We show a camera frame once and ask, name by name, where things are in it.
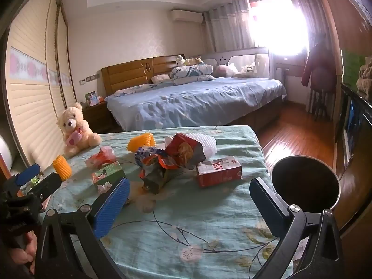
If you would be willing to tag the white yellow plush toy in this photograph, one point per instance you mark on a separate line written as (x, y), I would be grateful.
(187, 60)

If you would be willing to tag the wall switch panel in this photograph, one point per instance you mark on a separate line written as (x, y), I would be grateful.
(90, 80)

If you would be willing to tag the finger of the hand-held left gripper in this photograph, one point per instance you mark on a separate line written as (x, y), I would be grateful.
(48, 183)
(27, 172)

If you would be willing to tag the yellow foam net sleeve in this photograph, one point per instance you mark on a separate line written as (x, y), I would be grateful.
(62, 167)
(141, 142)

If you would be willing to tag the black metal-rimmed bin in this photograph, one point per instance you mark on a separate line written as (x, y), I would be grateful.
(305, 180)

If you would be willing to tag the bed with blue sheet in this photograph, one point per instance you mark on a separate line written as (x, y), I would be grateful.
(197, 101)

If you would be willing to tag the orange silver snack wrapper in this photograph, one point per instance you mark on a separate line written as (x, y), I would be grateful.
(157, 177)

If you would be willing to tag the blue snack wrapper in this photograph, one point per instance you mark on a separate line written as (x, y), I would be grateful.
(144, 152)

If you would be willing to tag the photo frame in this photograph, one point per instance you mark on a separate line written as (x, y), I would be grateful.
(91, 98)

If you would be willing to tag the wooden nightstand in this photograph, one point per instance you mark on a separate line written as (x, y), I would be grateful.
(97, 117)

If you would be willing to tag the dark red coat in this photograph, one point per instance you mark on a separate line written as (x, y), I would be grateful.
(318, 69)

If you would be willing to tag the pink plush toy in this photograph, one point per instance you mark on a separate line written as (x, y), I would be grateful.
(225, 70)

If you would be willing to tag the small white pillow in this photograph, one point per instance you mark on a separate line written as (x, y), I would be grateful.
(160, 78)

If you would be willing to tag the cream sliding wardrobe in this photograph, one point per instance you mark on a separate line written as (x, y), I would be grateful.
(32, 93)

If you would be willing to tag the patterned flat pillow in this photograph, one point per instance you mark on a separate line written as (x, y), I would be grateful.
(135, 88)

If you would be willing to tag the small green carton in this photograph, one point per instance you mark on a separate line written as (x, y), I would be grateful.
(106, 174)

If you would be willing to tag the orange clear plastic wrapper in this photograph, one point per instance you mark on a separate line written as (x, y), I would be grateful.
(101, 158)

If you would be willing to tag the red snack bag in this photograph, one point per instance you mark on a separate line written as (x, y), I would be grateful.
(181, 149)

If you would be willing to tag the person's left hand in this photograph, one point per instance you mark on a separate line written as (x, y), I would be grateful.
(29, 248)

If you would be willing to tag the brown knitted cloth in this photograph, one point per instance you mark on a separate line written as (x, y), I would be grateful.
(365, 75)

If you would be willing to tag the blue white printed pillow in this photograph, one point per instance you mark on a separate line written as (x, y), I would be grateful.
(191, 72)

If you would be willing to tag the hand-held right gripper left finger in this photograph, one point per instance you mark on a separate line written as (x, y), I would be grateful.
(113, 206)

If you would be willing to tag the white air conditioner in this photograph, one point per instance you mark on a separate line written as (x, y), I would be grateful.
(186, 15)

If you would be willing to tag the television screen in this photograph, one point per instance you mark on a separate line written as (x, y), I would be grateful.
(350, 119)

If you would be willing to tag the floral green tablecloth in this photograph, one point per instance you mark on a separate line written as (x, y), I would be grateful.
(189, 215)

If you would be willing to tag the wooden headboard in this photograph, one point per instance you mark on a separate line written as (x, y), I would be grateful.
(128, 75)

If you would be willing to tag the grey striped curtain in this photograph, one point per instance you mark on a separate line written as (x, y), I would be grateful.
(229, 26)
(302, 20)

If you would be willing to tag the cream teddy bear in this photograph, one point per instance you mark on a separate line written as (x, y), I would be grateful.
(74, 128)

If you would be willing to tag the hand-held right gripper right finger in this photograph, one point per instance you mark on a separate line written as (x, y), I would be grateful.
(267, 202)

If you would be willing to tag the grey bed guard rail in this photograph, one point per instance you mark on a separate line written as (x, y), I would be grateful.
(247, 56)

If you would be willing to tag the black cabinet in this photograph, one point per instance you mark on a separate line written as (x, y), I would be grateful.
(363, 139)

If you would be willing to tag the coat stand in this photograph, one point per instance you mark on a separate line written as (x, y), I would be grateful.
(318, 104)

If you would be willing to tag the white foam net sleeve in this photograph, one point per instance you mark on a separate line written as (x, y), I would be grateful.
(209, 145)

